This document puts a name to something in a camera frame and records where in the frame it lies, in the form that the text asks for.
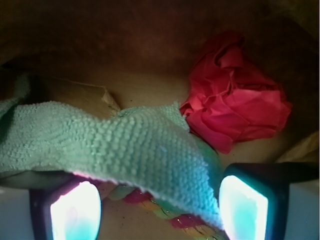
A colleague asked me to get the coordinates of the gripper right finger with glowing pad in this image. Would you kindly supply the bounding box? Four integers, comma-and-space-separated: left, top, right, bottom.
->
218, 162, 320, 240

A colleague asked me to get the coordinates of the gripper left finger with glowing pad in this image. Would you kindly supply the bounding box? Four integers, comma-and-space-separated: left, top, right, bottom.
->
0, 176, 102, 240

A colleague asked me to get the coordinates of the green dimpled rubber ball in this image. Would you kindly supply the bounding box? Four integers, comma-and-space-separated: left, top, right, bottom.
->
192, 135, 223, 195

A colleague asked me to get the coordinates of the teal microfibre cloth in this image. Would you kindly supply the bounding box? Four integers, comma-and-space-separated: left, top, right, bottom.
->
0, 75, 223, 229

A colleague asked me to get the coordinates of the crumpled red paper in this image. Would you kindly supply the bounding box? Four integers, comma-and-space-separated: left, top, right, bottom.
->
180, 31, 292, 154

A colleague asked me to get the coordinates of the crumpled brown paper bag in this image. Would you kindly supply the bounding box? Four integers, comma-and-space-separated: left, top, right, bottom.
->
0, 0, 320, 240

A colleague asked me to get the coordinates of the multicolour braided rope toy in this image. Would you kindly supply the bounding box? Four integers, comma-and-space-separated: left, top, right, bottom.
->
98, 182, 227, 240

